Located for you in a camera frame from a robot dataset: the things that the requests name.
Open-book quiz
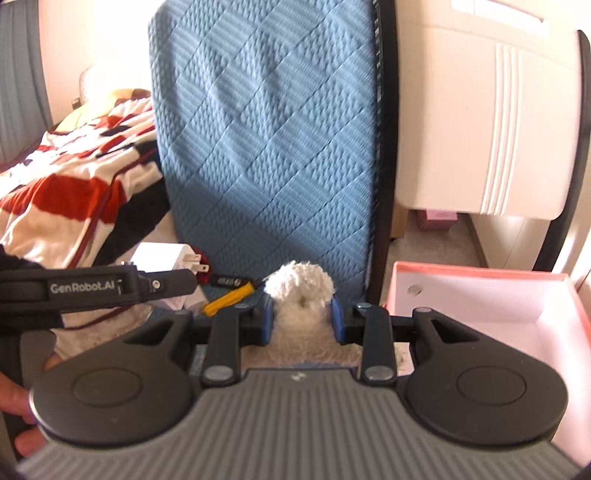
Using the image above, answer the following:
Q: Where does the red white striped blanket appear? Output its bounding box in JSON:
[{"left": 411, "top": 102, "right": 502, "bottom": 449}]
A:
[{"left": 0, "top": 95, "right": 172, "bottom": 298}]

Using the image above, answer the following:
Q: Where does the grey curtain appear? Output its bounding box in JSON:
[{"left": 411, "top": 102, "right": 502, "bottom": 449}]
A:
[{"left": 0, "top": 0, "right": 52, "bottom": 172}]

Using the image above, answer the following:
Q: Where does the pink cardboard box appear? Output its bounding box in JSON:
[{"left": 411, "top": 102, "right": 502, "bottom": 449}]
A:
[{"left": 381, "top": 261, "right": 591, "bottom": 468}]

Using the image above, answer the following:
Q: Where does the yellow pillow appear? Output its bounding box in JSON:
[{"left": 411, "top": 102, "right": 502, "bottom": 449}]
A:
[{"left": 55, "top": 88, "right": 153, "bottom": 134}]

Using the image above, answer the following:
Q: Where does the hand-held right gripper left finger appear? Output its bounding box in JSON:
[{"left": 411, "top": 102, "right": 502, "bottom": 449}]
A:
[{"left": 124, "top": 295, "right": 277, "bottom": 387}]

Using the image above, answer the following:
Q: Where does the person's left hand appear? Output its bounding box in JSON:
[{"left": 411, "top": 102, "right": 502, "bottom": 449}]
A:
[{"left": 0, "top": 353, "right": 64, "bottom": 459}]

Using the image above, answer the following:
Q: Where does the white fluffy plush toy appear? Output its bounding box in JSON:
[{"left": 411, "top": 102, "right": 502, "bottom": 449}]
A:
[{"left": 242, "top": 261, "right": 362, "bottom": 370}]

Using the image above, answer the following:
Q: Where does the blue textured cloth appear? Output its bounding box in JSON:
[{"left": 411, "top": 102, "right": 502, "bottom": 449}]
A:
[{"left": 148, "top": 0, "right": 384, "bottom": 305}]

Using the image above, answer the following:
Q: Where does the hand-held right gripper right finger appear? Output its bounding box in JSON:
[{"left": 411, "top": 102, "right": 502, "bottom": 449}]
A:
[{"left": 329, "top": 298, "right": 482, "bottom": 385}]

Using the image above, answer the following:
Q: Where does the beige plastic panel with slot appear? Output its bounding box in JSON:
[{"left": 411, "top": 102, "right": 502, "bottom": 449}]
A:
[{"left": 392, "top": 0, "right": 583, "bottom": 221}]

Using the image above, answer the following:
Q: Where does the yellow utility knife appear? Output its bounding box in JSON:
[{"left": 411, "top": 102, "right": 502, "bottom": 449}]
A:
[{"left": 203, "top": 281, "right": 257, "bottom": 317}]

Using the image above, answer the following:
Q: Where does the black panel frame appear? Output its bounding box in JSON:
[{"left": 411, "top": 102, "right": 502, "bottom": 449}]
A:
[{"left": 369, "top": 0, "right": 591, "bottom": 298}]

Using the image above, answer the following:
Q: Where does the black cylinder with white print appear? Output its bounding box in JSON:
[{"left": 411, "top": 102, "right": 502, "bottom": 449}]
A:
[{"left": 210, "top": 274, "right": 253, "bottom": 288}]

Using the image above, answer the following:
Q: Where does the white charger plug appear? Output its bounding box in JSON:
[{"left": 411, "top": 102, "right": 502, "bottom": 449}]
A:
[{"left": 130, "top": 243, "right": 209, "bottom": 278}]

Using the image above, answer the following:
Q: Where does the small pink box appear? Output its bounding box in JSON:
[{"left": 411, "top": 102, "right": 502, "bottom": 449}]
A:
[{"left": 417, "top": 209, "right": 459, "bottom": 230}]

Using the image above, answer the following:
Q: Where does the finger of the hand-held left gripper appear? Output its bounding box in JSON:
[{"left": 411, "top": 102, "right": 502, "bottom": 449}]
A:
[{"left": 137, "top": 270, "right": 197, "bottom": 302}]

